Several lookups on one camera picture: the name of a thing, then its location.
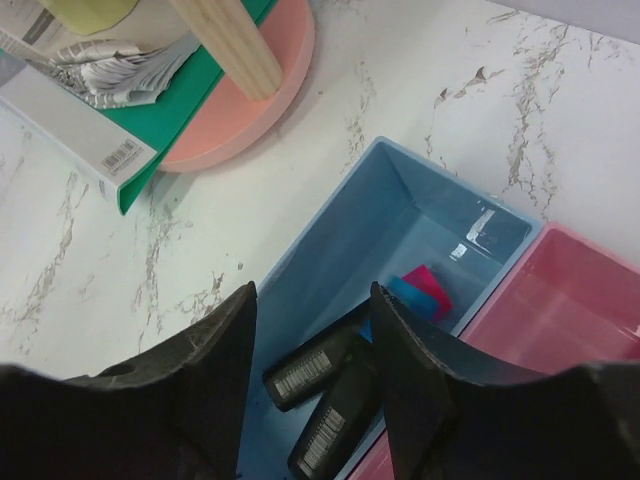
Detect pink cap black highlighter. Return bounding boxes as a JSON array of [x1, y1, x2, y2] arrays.
[[262, 265, 453, 412]]

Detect pale yellow cup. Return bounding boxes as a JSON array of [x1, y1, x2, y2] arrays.
[[39, 0, 138, 35]]

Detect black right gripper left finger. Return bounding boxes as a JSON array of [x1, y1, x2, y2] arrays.
[[1, 283, 257, 479]]

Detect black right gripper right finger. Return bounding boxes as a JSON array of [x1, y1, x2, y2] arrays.
[[370, 284, 639, 479]]

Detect green and white book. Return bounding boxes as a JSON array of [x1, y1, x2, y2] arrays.
[[0, 0, 281, 217]]

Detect pink three-tier wooden shelf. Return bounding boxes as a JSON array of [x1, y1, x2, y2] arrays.
[[159, 0, 315, 173]]

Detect blue cap black highlighter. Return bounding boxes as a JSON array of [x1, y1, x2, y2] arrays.
[[288, 266, 451, 479]]

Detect pink plastic drawer box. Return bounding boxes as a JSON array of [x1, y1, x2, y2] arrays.
[[344, 221, 640, 480]]

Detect light blue end drawer box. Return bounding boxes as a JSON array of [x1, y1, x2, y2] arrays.
[[237, 137, 541, 479]]

